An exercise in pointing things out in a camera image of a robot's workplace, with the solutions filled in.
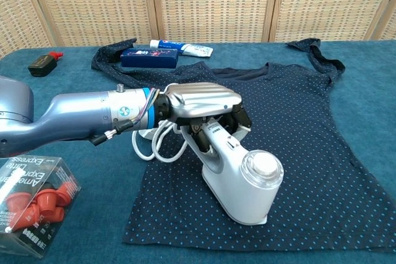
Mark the silver and black left robot hand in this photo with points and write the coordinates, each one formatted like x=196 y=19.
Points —
x=201 y=98

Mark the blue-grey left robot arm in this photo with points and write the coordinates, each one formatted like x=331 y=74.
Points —
x=77 y=115

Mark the woven wooden screen panel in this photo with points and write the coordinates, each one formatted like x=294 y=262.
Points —
x=92 y=4
x=389 y=26
x=216 y=4
x=325 y=4
x=15 y=13

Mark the white and blue toothpaste tube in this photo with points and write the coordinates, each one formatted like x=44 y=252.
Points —
x=191 y=50

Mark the dark blue polka dot shirt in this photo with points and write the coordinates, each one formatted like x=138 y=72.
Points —
x=309 y=152

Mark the teal velvet tablecloth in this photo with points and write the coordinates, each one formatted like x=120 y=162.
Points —
x=99 y=183

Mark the red coffee capsule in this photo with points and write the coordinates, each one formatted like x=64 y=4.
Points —
x=17 y=205
x=46 y=200
x=57 y=214
x=66 y=194
x=31 y=217

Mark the white handheld garment steamer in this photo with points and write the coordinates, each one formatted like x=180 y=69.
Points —
x=247 y=196

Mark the clear plastic coffee capsule box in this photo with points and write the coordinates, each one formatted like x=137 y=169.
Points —
x=37 y=180

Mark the black bottle with red cap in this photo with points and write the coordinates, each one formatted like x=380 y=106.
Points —
x=41 y=65

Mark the dark blue toothpaste box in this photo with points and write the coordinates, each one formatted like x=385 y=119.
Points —
x=148 y=60

